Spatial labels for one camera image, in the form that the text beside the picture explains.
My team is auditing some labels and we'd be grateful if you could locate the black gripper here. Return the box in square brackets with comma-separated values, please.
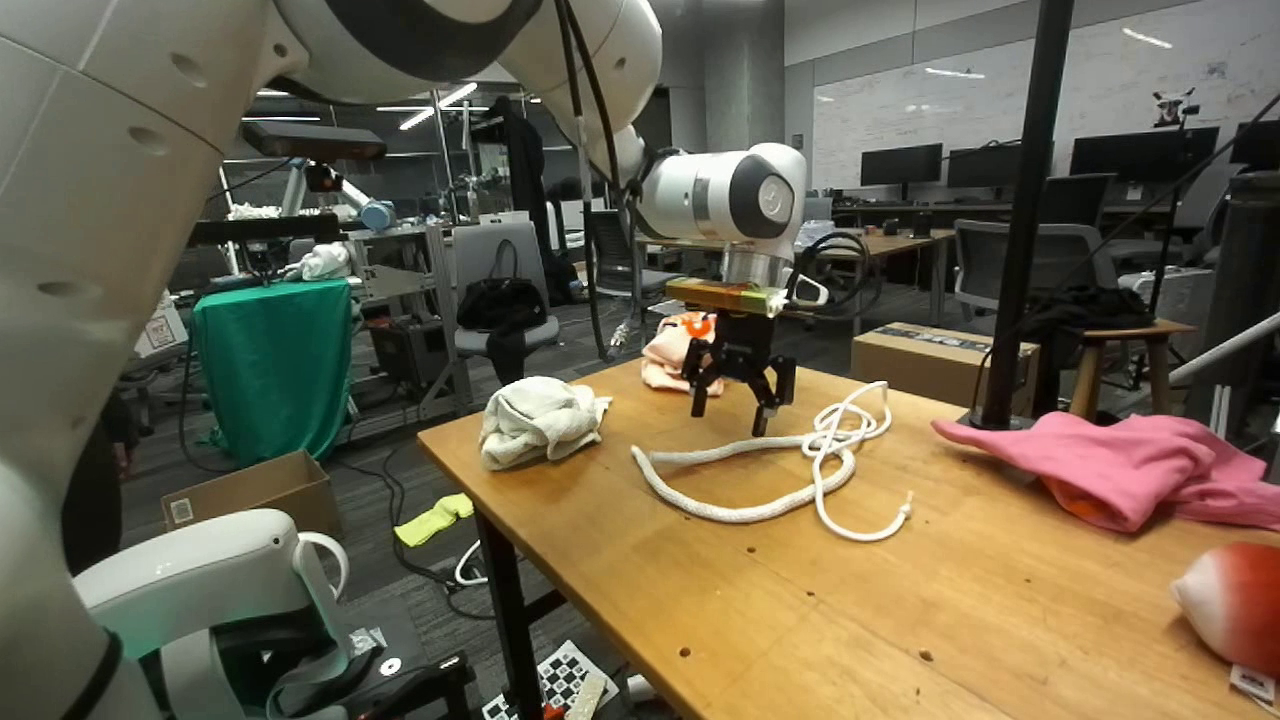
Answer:
[685, 312, 796, 436]

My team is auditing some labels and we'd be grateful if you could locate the grey white towel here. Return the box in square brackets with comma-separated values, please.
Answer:
[480, 375, 607, 471]

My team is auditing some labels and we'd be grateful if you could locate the white rope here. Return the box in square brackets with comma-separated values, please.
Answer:
[627, 379, 918, 549]

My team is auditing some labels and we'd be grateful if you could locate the peach printed shirt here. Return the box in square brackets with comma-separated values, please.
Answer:
[641, 312, 717, 396]

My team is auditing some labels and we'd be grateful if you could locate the green draped cloth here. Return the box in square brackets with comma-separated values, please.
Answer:
[192, 278, 352, 462]

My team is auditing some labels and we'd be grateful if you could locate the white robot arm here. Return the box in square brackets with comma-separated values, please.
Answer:
[0, 0, 809, 720]

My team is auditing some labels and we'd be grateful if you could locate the small cardboard box on floor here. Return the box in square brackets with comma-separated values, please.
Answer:
[160, 451, 344, 535]

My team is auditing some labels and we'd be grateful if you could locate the red white plush toy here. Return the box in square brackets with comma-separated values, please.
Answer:
[1170, 542, 1280, 676]

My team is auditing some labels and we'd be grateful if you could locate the wooden stool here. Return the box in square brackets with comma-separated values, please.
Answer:
[1061, 314, 1196, 427]

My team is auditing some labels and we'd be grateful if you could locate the black vertical pole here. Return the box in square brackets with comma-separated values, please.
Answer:
[977, 0, 1074, 427]

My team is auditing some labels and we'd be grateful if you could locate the pink cloth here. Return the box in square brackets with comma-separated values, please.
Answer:
[933, 411, 1280, 535]

